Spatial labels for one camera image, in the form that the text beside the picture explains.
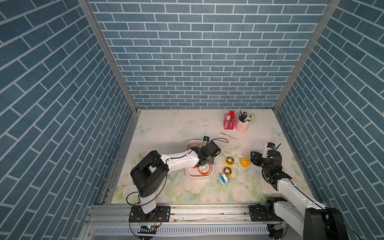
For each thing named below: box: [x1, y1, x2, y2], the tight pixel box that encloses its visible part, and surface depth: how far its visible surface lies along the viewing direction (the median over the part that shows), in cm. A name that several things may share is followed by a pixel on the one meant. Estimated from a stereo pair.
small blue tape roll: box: [220, 173, 229, 184], surface depth 84 cm
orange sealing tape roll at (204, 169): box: [198, 164, 210, 175], surface depth 88 cm
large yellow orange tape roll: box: [222, 166, 233, 177], surface depth 89 cm
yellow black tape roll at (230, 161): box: [225, 156, 235, 166], surface depth 93 cm
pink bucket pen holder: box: [235, 116, 251, 133], surface depth 104 cm
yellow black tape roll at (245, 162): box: [240, 157, 251, 168], surface depth 93 cm
